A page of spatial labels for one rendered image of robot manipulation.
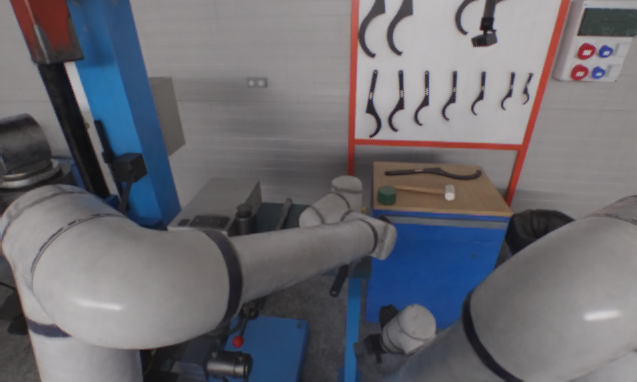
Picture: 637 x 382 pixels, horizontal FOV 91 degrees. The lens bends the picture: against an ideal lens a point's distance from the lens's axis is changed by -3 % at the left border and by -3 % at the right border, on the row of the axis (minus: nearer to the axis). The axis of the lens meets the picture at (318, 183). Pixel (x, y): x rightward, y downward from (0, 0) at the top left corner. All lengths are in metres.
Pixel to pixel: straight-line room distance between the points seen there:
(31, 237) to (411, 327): 0.74
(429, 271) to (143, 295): 1.89
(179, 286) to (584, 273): 0.35
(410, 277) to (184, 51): 2.47
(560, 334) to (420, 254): 1.69
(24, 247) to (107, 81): 1.09
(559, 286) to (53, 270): 0.44
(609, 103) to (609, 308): 3.05
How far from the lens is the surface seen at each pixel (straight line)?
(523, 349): 0.37
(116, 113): 1.50
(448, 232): 1.94
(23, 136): 1.20
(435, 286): 2.20
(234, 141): 3.14
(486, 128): 2.99
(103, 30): 1.43
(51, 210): 0.45
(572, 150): 3.39
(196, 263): 0.35
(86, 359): 0.52
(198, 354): 1.71
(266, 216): 1.51
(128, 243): 0.36
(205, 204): 1.42
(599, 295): 0.35
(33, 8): 1.23
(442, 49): 2.75
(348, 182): 0.91
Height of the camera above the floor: 1.90
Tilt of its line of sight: 28 degrees down
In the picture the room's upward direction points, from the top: 1 degrees counter-clockwise
